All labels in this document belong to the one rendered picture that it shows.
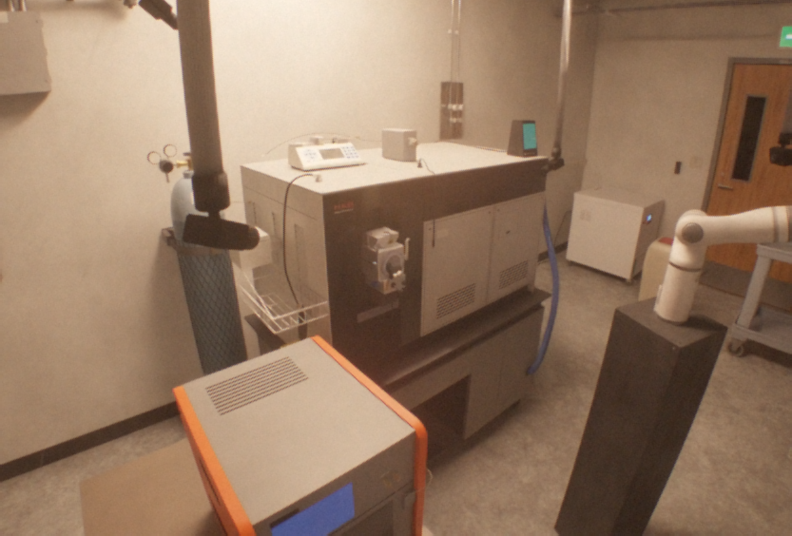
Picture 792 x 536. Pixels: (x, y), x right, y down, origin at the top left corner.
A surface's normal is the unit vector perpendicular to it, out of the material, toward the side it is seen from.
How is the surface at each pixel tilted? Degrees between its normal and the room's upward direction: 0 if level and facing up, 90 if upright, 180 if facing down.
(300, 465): 0
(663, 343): 90
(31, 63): 90
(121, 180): 90
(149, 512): 0
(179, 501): 0
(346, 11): 90
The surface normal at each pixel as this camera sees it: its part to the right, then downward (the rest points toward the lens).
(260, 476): 0.00, -0.94
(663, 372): -0.94, 0.11
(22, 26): 0.63, 0.26
